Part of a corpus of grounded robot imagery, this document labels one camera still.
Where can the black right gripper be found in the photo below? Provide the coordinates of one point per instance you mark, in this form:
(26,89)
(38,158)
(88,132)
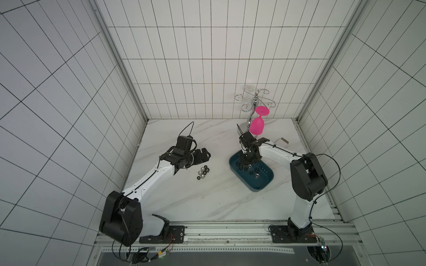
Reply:
(249,154)

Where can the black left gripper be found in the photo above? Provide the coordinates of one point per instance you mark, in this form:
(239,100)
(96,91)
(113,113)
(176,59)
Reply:
(198,159)

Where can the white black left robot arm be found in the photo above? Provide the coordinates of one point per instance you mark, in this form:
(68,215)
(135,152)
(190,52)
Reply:
(124,217)

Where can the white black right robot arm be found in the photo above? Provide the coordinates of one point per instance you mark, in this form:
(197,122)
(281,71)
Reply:
(307,178)

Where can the teal plastic storage box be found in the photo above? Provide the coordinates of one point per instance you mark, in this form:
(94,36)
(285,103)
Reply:
(254,184)

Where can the small white box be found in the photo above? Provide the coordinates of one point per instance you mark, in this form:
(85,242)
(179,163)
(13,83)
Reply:
(283,141)

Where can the pink plastic wine glass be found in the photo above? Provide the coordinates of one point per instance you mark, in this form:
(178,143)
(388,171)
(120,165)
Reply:
(257,125)

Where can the chrome glass hanger stand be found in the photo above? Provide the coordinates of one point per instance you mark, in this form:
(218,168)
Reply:
(250,99)

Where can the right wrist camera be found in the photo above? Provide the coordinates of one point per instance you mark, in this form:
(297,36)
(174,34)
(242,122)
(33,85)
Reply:
(248,141)

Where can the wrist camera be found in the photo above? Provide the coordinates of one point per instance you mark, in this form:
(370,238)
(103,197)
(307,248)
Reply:
(186,143)
(248,141)

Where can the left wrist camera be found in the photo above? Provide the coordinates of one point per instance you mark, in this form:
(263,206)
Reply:
(186,143)

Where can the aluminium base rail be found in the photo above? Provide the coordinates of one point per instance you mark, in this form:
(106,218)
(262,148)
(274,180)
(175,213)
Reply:
(252,236)

